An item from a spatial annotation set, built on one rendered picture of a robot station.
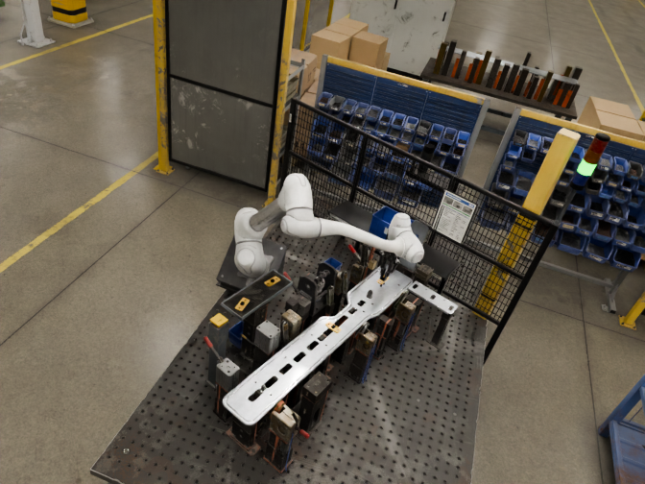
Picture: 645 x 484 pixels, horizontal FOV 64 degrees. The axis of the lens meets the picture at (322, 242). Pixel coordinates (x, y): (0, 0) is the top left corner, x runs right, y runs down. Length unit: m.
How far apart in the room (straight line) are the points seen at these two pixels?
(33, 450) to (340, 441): 1.79
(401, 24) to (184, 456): 7.83
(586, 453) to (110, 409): 3.15
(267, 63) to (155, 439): 3.17
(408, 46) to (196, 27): 5.06
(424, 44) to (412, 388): 7.06
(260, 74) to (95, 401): 2.88
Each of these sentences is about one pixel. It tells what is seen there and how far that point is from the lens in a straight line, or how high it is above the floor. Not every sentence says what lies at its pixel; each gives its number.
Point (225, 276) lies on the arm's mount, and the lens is 3.25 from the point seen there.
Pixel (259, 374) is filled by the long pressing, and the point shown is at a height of 1.00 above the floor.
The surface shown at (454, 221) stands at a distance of 3.26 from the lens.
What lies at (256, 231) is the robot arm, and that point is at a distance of 2.98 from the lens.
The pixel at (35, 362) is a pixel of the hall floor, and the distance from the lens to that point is 3.95.
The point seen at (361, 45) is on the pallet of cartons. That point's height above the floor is 0.97.
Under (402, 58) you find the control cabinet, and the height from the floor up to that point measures 0.32.
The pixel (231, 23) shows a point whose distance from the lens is 4.73.
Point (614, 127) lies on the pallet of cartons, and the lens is 5.50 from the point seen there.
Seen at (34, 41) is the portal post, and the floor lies 0.03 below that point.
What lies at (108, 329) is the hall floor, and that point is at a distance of 4.04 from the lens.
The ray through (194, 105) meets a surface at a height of 0.83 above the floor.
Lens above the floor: 2.96
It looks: 37 degrees down
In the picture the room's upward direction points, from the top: 11 degrees clockwise
